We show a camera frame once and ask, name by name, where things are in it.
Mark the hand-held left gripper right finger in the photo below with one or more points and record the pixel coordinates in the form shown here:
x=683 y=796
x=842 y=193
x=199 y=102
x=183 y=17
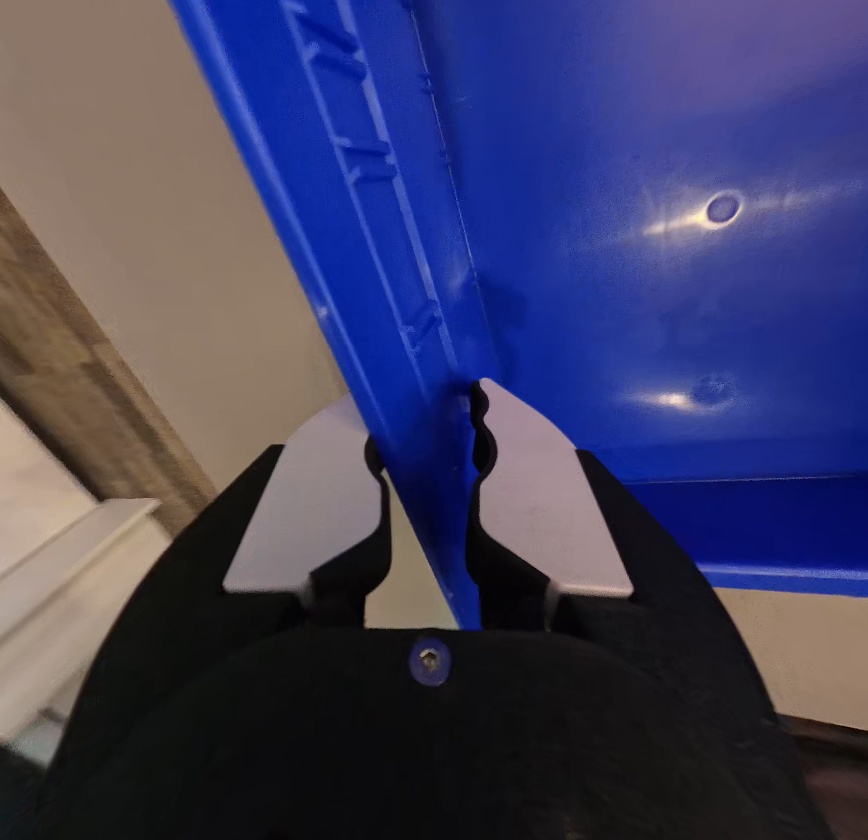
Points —
x=549 y=514

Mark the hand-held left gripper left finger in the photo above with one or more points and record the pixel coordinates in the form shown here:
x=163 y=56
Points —
x=305 y=514

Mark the blue plastic bin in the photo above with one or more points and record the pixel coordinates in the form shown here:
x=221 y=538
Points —
x=610 y=107

